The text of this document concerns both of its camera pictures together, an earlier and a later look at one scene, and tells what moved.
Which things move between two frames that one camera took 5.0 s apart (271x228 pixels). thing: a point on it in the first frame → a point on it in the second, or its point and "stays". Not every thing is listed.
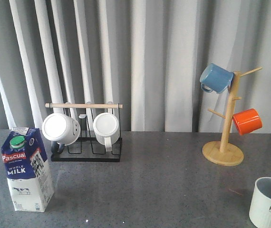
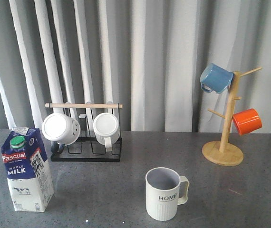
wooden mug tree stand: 222,155 stays
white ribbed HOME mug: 268,206 → 162,189
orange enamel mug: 247,120 stays
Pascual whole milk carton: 27,171 stays
